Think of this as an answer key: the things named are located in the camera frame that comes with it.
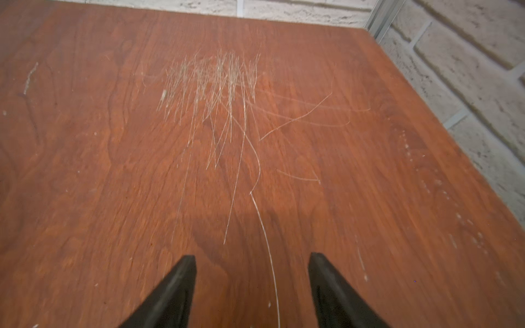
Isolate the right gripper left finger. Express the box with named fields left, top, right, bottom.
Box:
left=120, top=255, right=197, bottom=327

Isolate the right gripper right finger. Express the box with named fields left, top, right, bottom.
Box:
left=308, top=252, right=388, bottom=328

